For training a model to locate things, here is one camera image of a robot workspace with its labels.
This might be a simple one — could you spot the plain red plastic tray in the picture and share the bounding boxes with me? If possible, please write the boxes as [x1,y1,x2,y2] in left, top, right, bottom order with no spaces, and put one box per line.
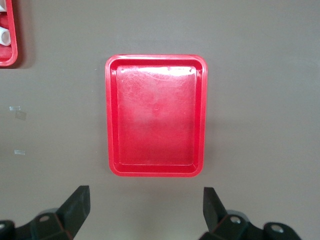
[104,54,209,178]

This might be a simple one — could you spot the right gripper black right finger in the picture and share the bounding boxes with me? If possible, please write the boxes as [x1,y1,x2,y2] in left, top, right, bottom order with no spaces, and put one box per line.
[199,186,303,240]

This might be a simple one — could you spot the white-capped brass pipe fitting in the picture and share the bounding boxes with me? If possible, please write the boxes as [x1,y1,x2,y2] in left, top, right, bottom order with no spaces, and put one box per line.
[0,27,12,47]

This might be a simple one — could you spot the red plastic fittings tray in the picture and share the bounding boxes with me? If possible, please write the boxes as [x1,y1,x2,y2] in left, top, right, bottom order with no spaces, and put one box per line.
[0,0,18,67]

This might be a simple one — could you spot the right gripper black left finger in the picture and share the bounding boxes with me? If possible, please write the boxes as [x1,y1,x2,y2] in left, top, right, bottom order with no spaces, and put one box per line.
[0,184,91,240]

